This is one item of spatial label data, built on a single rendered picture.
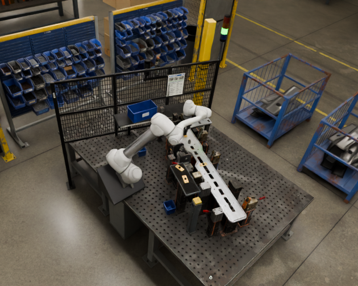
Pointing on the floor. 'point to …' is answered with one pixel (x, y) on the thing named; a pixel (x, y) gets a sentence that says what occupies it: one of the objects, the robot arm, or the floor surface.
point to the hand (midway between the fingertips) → (184, 131)
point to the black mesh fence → (124, 100)
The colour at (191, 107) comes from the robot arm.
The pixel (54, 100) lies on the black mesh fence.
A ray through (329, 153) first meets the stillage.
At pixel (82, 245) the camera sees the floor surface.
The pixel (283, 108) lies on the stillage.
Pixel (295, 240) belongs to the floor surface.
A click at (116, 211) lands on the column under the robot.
